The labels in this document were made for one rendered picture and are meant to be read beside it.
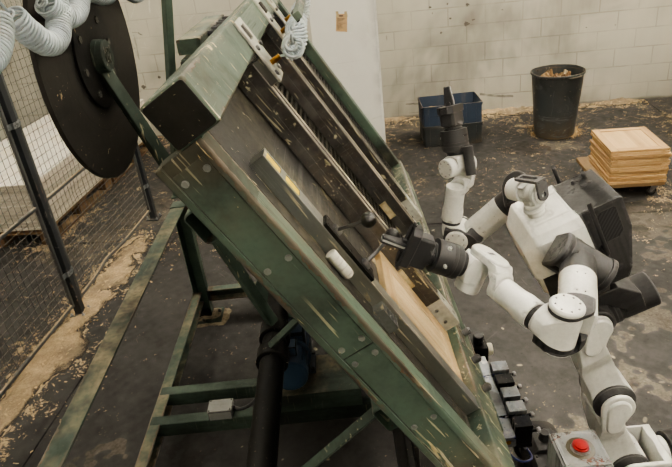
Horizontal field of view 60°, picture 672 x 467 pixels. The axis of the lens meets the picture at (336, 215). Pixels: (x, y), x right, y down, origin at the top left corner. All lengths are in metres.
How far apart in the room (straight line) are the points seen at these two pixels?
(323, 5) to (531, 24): 2.58
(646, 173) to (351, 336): 4.05
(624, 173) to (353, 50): 2.50
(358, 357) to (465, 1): 5.89
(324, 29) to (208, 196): 4.48
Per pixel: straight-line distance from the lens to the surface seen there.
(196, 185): 1.09
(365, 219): 1.33
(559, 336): 1.40
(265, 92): 1.65
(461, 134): 1.95
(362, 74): 5.55
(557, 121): 6.20
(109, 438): 3.31
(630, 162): 4.98
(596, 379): 2.19
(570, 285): 1.49
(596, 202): 1.77
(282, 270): 1.15
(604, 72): 7.40
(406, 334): 1.57
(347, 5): 5.45
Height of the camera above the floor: 2.16
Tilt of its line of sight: 26 degrees down
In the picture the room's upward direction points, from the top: 7 degrees counter-clockwise
